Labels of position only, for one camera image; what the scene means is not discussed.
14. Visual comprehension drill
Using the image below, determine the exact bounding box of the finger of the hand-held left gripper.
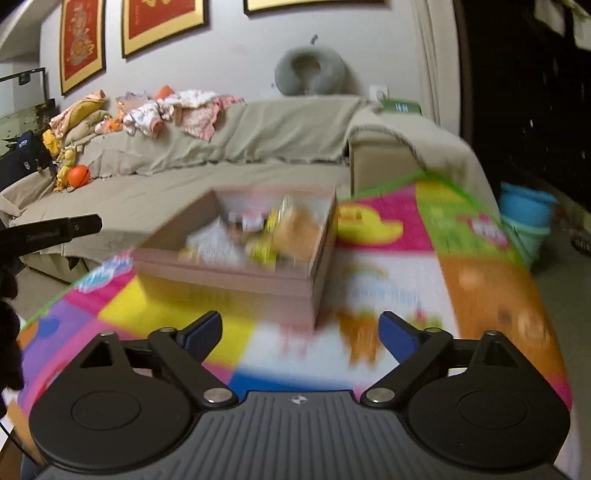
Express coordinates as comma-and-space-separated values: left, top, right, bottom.
0, 213, 103, 257

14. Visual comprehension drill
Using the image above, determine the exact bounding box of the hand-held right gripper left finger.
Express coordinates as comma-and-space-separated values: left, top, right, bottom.
81, 311, 236, 407

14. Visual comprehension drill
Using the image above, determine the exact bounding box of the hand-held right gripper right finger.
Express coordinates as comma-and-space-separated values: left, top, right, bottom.
360, 311, 513, 407

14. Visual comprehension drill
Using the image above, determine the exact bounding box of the pink cardboard box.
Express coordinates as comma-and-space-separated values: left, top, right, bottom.
131, 186, 340, 328

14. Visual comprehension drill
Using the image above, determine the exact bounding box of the orange ball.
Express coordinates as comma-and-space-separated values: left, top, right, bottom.
66, 165, 90, 189

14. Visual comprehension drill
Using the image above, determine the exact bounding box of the dark blue bag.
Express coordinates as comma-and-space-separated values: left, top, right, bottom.
0, 130, 54, 190

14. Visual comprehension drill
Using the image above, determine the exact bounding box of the yellow plush toy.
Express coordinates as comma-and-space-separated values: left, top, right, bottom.
41, 129, 77, 192

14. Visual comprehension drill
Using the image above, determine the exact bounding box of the colourful cartoon play mat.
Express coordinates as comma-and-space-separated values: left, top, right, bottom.
9, 171, 573, 480

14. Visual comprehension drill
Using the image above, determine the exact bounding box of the yellow snack packet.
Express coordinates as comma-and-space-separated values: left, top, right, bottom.
247, 208, 283, 268

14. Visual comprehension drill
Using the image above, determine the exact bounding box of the folded pink yellow blanket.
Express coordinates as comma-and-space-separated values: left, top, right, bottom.
48, 91, 114, 148

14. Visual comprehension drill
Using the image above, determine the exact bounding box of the glass tank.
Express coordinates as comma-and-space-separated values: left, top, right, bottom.
0, 67, 58, 155

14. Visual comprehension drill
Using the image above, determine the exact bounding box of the bread packet with yellow label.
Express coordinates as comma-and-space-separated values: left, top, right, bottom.
277, 203, 326, 264

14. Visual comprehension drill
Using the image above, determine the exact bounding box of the teal plastic bucket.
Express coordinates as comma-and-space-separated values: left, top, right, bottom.
501, 217, 552, 268

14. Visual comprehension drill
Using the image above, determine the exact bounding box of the beige sofa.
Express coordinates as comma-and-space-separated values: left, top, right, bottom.
0, 95, 499, 287

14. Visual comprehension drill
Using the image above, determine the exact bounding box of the pile of baby clothes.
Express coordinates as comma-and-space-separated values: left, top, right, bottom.
115, 85, 245, 141

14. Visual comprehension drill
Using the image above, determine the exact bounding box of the beige fringed sofa cover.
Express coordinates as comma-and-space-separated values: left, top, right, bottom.
88, 96, 499, 222

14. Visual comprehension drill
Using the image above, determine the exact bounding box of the green book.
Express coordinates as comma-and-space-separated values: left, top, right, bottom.
381, 98, 422, 114

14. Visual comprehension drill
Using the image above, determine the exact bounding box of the grey neck pillow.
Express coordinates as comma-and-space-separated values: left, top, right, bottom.
273, 34, 348, 97

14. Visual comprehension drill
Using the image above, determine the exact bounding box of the cream curtain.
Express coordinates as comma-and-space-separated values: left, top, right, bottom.
411, 0, 462, 137

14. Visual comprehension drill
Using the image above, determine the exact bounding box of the hanging light garment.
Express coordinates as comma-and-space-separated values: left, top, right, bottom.
533, 0, 591, 49

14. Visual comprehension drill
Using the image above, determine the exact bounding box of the gold framed wall picture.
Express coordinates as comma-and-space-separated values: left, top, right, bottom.
243, 0, 386, 14
59, 0, 107, 96
121, 0, 206, 58

